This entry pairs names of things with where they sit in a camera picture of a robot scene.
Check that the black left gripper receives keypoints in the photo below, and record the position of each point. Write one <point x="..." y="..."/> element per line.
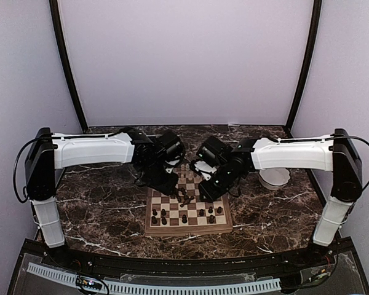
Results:
<point x="166" y="188"/>

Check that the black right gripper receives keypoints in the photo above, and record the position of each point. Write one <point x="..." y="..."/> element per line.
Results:
<point x="210" y="193"/>

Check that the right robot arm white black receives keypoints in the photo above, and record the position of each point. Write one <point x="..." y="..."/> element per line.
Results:
<point x="222" y="165"/>

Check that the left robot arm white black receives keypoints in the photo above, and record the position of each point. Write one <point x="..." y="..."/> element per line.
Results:
<point x="153" y="157"/>

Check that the pile of dark chess pieces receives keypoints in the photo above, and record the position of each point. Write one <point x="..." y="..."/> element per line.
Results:
<point x="181" y="195"/>

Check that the wooden chess board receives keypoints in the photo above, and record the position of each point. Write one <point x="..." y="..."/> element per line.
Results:
<point x="197" y="225"/>

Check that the white king piece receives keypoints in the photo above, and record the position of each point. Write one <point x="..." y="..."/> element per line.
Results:
<point x="182" y="171"/>

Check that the white scalloped bowl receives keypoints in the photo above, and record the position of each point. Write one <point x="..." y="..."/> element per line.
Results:
<point x="274" y="178"/>

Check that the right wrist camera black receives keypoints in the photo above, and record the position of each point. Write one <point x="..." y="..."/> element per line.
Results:
<point x="214" y="152"/>

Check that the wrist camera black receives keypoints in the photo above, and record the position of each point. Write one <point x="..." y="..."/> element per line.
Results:
<point x="170" y="146"/>
<point x="214" y="152"/>

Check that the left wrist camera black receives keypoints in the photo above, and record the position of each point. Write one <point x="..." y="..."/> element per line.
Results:
<point x="170" y="146"/>

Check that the black front rail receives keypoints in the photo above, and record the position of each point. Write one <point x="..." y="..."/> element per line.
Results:
<point x="111" y="265"/>

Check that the white slotted cable duct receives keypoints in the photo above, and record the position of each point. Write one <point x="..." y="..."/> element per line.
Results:
<point x="135" y="284"/>

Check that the right black corner post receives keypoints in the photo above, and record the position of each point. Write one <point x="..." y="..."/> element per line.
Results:
<point x="306" y="64"/>

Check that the black corner post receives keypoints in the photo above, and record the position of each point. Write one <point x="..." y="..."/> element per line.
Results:
<point x="66" y="67"/>
<point x="306" y="64"/>

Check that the left black corner post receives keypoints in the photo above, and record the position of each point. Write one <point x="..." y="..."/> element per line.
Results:
<point x="66" y="67"/>

